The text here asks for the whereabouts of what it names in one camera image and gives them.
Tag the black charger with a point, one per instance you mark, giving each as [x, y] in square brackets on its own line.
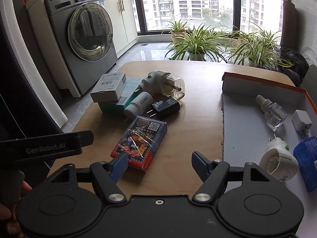
[166, 106]

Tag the teal carton box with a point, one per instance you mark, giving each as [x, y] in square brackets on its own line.
[109, 107]

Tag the red playing card box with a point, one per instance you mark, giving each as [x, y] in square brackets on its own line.
[141, 138]

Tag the white pill bottle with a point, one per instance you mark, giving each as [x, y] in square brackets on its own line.
[137, 105]

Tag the spider plant in white pot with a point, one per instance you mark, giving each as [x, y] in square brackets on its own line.
[255, 59]

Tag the grey vaporizer with bottle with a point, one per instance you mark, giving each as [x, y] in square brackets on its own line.
[156, 76]

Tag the white charger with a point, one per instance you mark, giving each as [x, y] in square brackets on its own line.
[301, 121]

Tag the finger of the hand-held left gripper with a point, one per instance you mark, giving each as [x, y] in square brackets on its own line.
[87, 138]

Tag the white carton box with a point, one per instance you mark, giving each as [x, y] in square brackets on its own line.
[109, 86]

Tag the brown cardboard roll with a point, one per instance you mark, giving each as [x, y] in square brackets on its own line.
[288, 22]

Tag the cream laundry cabinet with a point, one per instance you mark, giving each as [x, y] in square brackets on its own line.
[123, 22]

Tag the grey board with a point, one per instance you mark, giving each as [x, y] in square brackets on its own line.
[309, 79]

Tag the silver washing machine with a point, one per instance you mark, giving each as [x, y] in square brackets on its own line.
[89, 29]

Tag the orange and white cardboard box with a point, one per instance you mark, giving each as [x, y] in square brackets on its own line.
[242, 129]

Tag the black bag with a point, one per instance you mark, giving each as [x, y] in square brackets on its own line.
[294, 59]

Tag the large spider plant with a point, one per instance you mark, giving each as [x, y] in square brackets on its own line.
[197, 54]

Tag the blue plastic box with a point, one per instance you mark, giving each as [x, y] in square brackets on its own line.
[308, 163]

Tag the black window frame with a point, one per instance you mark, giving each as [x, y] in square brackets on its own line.
[236, 5]

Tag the clear liquid refill bottle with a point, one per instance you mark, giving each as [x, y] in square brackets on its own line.
[273, 114]

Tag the person's left hand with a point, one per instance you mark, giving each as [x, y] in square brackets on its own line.
[5, 215]

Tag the spider plant in terracotta pot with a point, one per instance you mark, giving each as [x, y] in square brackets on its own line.
[177, 33]

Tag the white plug-in vaporizer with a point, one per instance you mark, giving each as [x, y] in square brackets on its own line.
[284, 161]

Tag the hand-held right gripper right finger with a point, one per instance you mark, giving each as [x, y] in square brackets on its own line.
[201, 166]

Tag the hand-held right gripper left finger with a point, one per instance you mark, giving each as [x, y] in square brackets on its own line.
[118, 166]

